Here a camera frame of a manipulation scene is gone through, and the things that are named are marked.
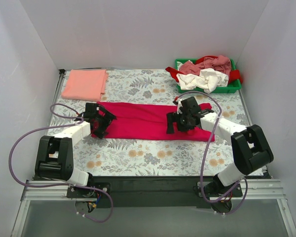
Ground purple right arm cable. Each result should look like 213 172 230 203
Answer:
174 90 249 216

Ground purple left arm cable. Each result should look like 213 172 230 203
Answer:
9 103 114 223

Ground aluminium frame rail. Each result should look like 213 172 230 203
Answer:
12 179 296 237

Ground white crumpled t shirt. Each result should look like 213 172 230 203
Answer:
177 68 229 94

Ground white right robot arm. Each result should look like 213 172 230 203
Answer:
167 97 274 196

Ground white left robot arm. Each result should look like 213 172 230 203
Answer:
35 103 117 198

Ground dusty pink crumpled t shirt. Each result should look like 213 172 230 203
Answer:
178 55 232 76

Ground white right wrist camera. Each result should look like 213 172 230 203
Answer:
173 98 183 114

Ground folded salmon pink t shirt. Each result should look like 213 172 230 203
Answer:
61 70 108 102

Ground red crumpled t shirt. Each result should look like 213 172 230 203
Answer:
228 70 243 84

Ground magenta t shirt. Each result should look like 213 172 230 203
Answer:
99 102 211 142

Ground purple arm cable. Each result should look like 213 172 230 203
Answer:
174 90 249 216
9 103 114 223

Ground floral patterned table mat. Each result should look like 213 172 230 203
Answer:
38 68 265 177

